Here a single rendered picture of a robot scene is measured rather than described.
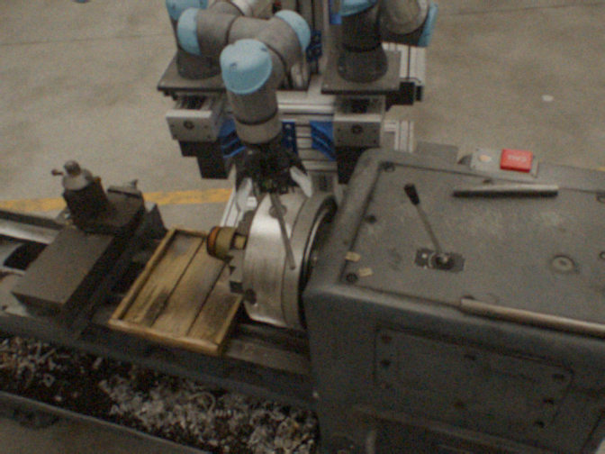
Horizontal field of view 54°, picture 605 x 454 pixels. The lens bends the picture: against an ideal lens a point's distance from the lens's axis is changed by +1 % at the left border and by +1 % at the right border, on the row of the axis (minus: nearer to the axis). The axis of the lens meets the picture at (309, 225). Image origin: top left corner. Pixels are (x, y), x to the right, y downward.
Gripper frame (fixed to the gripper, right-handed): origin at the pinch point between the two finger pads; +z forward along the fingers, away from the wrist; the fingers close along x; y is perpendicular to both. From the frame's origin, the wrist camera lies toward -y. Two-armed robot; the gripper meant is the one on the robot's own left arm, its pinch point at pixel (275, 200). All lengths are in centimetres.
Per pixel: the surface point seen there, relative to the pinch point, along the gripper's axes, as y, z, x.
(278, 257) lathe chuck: 6.1, 10.0, -2.0
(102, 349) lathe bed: -13, 58, -56
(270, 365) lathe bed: 12.2, 42.4, -9.8
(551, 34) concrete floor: -244, 162, 214
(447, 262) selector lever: 20.9, 3.7, 27.7
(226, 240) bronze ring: -8.9, 18.8, -12.9
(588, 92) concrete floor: -173, 156, 200
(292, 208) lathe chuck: -3.2, 6.9, 3.1
